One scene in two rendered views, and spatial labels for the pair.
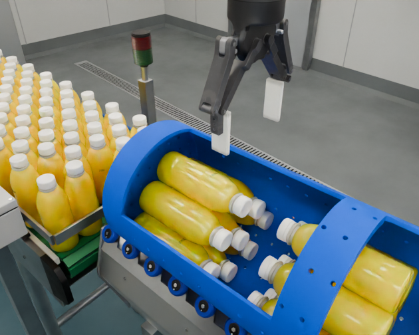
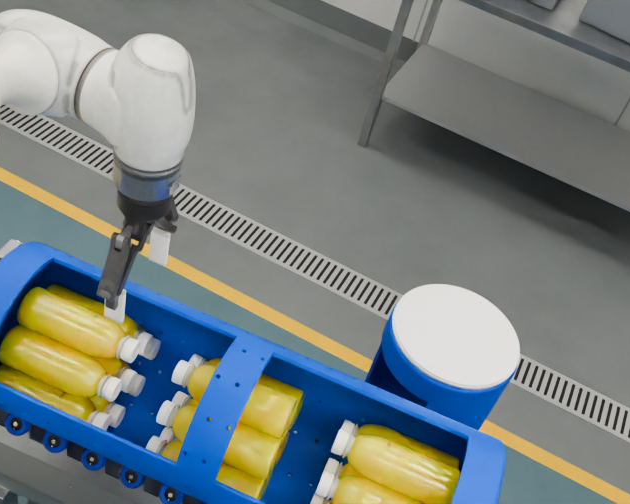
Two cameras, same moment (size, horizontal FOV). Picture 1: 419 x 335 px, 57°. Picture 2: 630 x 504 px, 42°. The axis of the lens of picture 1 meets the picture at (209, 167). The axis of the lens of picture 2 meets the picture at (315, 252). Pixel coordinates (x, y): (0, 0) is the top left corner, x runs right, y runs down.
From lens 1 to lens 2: 0.72 m
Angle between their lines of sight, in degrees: 26
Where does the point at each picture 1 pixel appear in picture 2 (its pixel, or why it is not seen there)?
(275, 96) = (162, 244)
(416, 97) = (351, 28)
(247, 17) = (140, 216)
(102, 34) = not seen: outside the picture
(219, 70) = (116, 263)
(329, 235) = (223, 384)
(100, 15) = not seen: outside the picture
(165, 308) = (39, 467)
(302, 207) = (192, 330)
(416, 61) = not seen: outside the picture
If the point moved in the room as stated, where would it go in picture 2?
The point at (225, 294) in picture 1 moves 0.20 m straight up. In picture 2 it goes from (127, 449) to (134, 373)
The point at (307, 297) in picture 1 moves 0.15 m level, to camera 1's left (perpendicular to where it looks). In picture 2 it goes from (207, 442) to (107, 463)
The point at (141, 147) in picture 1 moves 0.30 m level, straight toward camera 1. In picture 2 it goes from (1, 296) to (70, 447)
